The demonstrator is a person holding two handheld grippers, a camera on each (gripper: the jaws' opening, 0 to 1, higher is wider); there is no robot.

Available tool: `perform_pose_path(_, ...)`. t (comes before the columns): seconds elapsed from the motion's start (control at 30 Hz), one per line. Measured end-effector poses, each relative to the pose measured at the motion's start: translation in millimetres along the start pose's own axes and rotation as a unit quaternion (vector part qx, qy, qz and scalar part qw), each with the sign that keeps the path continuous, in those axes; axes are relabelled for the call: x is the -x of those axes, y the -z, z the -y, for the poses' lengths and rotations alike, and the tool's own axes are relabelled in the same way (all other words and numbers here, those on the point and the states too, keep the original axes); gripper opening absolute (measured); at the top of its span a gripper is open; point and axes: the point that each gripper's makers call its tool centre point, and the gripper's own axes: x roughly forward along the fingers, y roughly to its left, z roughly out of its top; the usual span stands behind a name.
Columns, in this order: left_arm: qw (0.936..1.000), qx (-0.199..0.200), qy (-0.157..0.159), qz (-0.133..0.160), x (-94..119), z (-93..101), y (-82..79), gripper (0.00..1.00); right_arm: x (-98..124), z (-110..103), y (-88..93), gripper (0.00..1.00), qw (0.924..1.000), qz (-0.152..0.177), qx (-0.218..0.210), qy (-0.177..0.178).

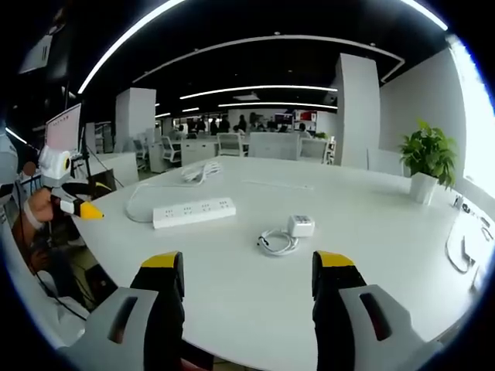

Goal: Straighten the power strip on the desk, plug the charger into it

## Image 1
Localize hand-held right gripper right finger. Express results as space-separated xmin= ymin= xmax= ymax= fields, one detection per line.
xmin=312 ymin=250 xmax=446 ymax=371

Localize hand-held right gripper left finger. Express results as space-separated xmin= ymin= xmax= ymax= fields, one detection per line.
xmin=57 ymin=250 xmax=186 ymax=371

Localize white power strip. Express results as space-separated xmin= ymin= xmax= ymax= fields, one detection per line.
xmin=152 ymin=196 xmax=237 ymax=230

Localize white charger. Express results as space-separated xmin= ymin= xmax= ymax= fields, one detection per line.
xmin=286 ymin=214 xmax=316 ymax=237

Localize white desk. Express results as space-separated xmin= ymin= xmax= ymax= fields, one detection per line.
xmin=71 ymin=154 xmax=495 ymax=360

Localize curved ceiling light strip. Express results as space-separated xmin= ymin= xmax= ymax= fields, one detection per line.
xmin=77 ymin=0 xmax=194 ymax=95

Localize small desk socket items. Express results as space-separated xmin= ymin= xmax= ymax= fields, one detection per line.
xmin=451 ymin=194 xmax=472 ymax=214

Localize white desk partition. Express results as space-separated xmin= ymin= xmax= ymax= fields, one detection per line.
xmin=247 ymin=131 xmax=301 ymax=162

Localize person's left hand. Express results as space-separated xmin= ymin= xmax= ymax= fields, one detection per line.
xmin=26 ymin=189 xmax=54 ymax=230

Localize black tripod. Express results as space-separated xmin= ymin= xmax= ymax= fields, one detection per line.
xmin=78 ymin=126 xmax=117 ymax=191

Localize white wristband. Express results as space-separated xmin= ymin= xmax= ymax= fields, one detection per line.
xmin=23 ymin=203 xmax=44 ymax=230

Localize white cabinet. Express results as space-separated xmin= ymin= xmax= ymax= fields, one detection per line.
xmin=148 ymin=141 xmax=183 ymax=174

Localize white hanging sign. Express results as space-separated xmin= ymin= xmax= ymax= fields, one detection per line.
xmin=18 ymin=33 xmax=54 ymax=75

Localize green plant in white pot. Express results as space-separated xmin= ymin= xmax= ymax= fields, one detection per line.
xmin=397 ymin=118 xmax=460 ymax=206

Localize coiled white charger cable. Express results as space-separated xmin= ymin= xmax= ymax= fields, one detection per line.
xmin=255 ymin=227 xmax=301 ymax=257

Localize white power strip cable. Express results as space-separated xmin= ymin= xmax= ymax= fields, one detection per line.
xmin=124 ymin=160 xmax=225 ymax=223

